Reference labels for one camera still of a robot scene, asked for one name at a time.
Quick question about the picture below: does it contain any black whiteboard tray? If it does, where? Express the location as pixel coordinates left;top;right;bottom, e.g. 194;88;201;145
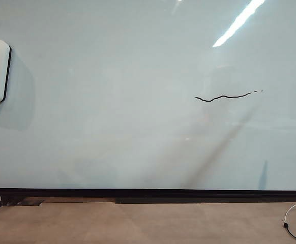
115;196;296;204

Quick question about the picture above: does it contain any whiteboard with black frame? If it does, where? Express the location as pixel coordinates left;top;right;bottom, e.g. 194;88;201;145
0;0;296;198

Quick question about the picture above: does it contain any black drawn marker line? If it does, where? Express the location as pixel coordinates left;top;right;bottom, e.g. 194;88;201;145
194;89;264;103

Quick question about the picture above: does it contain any metal floor plate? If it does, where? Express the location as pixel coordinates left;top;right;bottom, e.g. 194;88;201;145
2;199;45;207

